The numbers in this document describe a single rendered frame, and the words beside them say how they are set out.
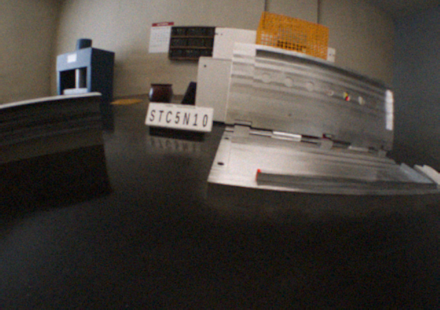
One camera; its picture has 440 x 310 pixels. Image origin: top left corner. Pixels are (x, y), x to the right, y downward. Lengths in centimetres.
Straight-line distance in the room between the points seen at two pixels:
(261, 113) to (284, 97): 6
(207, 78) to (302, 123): 30
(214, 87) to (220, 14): 177
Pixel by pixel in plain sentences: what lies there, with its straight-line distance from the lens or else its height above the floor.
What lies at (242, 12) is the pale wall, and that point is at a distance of 223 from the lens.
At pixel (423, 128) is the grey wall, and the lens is 278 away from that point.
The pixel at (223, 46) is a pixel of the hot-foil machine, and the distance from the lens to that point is 76.
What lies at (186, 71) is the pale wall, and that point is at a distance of 209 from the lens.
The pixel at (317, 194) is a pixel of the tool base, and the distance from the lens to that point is 18.
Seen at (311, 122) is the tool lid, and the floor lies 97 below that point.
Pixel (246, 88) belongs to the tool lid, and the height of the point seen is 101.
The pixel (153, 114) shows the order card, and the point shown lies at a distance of 41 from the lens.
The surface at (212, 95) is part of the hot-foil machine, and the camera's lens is 51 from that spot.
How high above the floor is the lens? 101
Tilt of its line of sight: 19 degrees down
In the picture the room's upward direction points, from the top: 6 degrees clockwise
